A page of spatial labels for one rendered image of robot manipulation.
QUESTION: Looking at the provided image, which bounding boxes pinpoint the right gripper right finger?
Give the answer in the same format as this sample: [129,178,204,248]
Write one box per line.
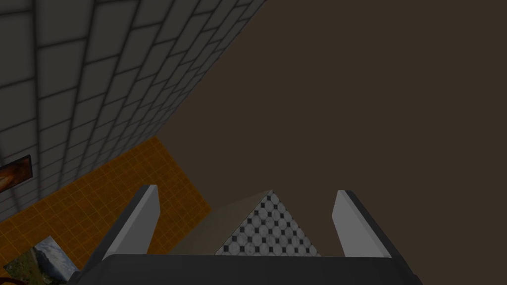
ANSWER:
[332,190,400,259]

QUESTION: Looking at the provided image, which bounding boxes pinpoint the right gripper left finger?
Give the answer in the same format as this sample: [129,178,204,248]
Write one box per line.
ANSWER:
[94,184,161,261]

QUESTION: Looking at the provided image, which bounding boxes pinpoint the mountain landscape wall picture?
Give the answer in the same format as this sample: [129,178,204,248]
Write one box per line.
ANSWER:
[3,236,80,285]

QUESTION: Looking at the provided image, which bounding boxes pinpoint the orange abstract wall picture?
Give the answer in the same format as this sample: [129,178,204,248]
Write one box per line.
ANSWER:
[0,154,33,193]

